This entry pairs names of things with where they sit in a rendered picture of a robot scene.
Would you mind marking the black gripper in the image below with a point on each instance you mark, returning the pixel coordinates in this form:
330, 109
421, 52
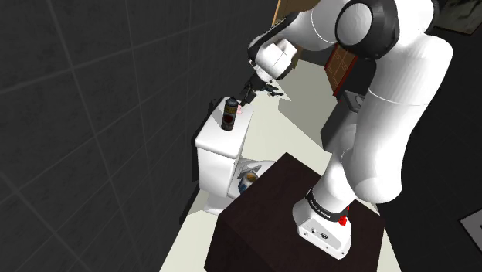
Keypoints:
259, 83

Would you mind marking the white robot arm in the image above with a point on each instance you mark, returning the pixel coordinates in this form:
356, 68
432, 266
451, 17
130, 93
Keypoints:
395, 113

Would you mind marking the small pink object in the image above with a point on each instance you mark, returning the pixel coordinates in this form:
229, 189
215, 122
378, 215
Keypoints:
239, 109

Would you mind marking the black spray can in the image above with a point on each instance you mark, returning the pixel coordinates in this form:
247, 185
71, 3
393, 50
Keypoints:
229, 115

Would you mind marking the white toilet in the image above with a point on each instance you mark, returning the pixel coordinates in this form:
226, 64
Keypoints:
216, 150

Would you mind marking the dark washbasin cabinet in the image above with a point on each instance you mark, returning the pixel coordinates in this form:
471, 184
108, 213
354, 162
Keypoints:
339, 120

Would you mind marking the reddish brown panelled cabinet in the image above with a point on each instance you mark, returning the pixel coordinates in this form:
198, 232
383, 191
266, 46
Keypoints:
340, 66

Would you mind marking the blue and yellow cup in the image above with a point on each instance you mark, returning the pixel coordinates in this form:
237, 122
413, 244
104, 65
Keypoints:
247, 180

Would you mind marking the dark brown robot stand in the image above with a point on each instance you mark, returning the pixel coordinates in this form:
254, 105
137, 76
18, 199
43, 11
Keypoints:
263, 226

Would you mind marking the dark wall picture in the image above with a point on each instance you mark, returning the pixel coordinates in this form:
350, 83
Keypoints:
457, 15

